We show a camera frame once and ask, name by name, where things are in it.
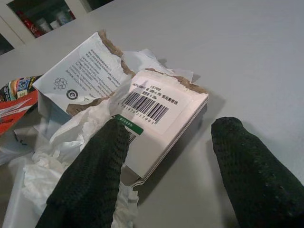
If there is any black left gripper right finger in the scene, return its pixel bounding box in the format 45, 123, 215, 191
210, 117, 304, 228

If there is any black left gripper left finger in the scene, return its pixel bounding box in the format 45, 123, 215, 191
35, 120, 131, 228

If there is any torn white barcode cardboard box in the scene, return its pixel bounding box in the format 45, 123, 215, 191
32, 29, 209, 186

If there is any red colourful snack wrapper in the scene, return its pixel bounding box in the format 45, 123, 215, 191
0, 75, 45, 136

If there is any white plastic jar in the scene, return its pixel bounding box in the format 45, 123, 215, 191
36, 18, 52, 33

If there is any red drink can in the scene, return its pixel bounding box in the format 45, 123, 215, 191
23, 13, 44, 38

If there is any white open-shelf cabinet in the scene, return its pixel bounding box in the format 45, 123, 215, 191
0, 0, 124, 57

